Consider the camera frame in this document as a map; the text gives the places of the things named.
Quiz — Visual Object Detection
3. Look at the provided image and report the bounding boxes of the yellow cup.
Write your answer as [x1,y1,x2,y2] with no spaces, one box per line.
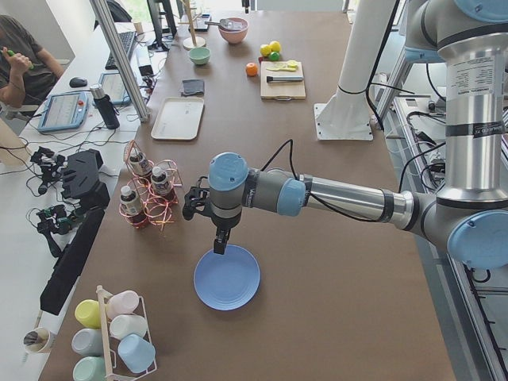
[75,299,101,329]

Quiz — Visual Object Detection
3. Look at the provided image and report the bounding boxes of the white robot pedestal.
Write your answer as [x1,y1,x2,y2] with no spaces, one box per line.
[314,1,399,141]

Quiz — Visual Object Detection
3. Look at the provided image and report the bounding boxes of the black handled knife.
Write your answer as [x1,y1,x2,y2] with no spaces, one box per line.
[266,75,304,83]

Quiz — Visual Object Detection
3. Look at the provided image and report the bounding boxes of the small green bowl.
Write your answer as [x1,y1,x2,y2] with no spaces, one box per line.
[188,47,210,66]

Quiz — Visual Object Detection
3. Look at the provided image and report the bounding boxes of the light blue cup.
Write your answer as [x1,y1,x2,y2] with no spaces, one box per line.
[117,333,156,373]

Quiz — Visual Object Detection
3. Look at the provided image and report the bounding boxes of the blue teach pendant back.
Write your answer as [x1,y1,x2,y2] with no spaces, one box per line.
[99,71,131,106]

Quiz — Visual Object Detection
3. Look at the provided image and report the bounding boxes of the wooden cup rack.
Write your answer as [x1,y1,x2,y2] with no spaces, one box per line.
[96,285,158,381]

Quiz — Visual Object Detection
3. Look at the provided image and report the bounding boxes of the dark bottle front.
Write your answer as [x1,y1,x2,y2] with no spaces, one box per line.
[120,185,144,217]

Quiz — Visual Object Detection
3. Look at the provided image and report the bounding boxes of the copper wire bottle rack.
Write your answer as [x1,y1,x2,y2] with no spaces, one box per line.
[118,140,183,229]

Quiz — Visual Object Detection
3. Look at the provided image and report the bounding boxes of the dark grey cloth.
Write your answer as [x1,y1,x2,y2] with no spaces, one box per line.
[181,79,205,97]

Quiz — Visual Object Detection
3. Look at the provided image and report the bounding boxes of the pink cup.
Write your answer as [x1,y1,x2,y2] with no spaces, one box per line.
[106,290,140,320]

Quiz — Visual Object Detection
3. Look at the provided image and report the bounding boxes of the metal ice scoop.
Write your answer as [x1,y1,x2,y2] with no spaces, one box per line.
[205,18,243,31]

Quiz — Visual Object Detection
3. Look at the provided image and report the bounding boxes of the mint green cup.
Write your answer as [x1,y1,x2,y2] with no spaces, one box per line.
[72,356,106,381]

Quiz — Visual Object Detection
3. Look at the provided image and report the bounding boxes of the seated person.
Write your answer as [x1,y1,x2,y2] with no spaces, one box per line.
[1,15,64,108]

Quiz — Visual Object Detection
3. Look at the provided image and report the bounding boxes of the blue teach pendant front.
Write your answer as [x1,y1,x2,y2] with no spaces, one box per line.
[37,91,88,133]

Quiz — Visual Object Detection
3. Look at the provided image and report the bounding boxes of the blue round plate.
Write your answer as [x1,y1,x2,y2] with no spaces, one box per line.
[194,244,261,311]

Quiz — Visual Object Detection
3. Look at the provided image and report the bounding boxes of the white cup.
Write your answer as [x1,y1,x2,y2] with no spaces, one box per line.
[110,314,148,340]

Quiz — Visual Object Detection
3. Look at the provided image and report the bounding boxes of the black keyboard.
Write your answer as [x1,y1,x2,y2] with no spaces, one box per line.
[104,30,138,71]

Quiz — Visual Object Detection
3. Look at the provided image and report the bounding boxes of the black computer mouse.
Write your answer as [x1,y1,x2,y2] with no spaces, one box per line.
[69,77,88,88]

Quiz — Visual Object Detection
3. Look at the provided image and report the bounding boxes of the clear ice cubes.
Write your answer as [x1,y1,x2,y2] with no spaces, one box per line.
[219,18,243,31]

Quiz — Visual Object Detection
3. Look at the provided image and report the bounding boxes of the orange fruit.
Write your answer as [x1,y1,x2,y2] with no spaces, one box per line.
[245,62,258,77]

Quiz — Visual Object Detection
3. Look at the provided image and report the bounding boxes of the dark bottle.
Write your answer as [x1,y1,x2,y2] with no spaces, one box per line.
[120,185,144,217]
[129,152,151,176]
[151,166,171,196]

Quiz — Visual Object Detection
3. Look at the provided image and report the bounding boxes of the paper cup with utensils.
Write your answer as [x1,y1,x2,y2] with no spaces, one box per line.
[23,327,56,354]

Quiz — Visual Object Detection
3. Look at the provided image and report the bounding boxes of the pink bowl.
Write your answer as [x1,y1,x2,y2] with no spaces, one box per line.
[218,17,248,44]

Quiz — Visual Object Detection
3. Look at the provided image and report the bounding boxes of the wooden cutting board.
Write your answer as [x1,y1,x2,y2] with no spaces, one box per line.
[260,61,306,100]

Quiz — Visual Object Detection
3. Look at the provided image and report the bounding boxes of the aluminium frame post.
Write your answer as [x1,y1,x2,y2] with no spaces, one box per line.
[90,0,149,122]

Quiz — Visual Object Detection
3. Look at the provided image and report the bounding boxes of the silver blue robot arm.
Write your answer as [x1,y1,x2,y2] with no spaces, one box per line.
[183,1,507,270]

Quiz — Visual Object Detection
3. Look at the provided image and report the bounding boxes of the dark bottle middle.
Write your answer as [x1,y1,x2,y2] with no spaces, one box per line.
[151,166,171,196]

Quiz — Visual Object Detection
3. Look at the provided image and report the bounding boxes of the green lime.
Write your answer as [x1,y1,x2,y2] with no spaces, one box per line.
[268,52,280,62]

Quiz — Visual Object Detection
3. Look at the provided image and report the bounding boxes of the yellow banana peel slice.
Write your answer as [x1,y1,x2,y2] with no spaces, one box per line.
[266,60,298,72]

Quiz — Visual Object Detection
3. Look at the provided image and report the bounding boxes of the dark bottle back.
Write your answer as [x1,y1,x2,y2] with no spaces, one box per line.
[129,152,151,176]

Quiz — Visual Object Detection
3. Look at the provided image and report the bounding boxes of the wooden mug tree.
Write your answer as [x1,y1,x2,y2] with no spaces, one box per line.
[180,0,206,51]

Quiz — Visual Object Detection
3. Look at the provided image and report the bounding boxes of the grey cup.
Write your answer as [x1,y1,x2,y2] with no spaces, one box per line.
[71,328,103,357]

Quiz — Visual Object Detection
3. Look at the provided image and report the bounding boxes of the cream rectangular tray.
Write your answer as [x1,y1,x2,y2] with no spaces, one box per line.
[151,97,204,140]

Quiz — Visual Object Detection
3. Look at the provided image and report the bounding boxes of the black thermos bottle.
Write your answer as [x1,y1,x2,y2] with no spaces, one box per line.
[90,83,120,129]

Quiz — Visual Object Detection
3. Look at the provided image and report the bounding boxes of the blue teach pendant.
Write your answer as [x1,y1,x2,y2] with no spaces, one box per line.
[37,91,88,133]
[99,71,131,106]

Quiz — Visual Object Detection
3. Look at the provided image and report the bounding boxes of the yellow lemon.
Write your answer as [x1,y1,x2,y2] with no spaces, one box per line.
[269,40,281,52]
[260,44,271,57]

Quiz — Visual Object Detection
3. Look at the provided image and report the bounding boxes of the black device stand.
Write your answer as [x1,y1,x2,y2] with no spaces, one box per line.
[37,148,110,315]

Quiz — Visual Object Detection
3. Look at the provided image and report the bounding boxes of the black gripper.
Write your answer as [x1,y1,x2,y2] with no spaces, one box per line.
[182,186,230,255]

